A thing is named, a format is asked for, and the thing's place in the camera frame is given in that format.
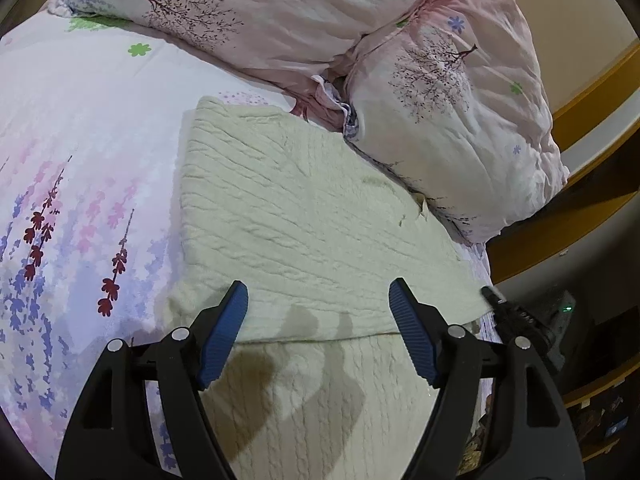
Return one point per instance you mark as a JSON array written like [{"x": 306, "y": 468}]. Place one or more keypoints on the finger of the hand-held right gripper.
[{"x": 505, "y": 310}]

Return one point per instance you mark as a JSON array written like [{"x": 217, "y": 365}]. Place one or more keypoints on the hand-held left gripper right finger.
[{"x": 412, "y": 330}]

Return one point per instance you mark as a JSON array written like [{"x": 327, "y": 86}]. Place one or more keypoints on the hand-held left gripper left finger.
[{"x": 226, "y": 330}]

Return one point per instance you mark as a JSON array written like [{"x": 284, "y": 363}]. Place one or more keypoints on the cream knitted sweater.
[{"x": 310, "y": 220}]

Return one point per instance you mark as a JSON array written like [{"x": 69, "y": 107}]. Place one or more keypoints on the wooden bedside shelf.
[{"x": 600, "y": 410}]

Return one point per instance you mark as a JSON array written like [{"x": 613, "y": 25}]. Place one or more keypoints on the pink tree-print pillow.
[
  {"x": 280, "y": 15},
  {"x": 460, "y": 125}
]

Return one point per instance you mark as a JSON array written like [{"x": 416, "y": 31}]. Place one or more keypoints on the floral bed sheet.
[{"x": 80, "y": 150}]

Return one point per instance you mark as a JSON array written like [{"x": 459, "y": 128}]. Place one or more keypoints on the yellow wooden bed frame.
[{"x": 575, "y": 210}]

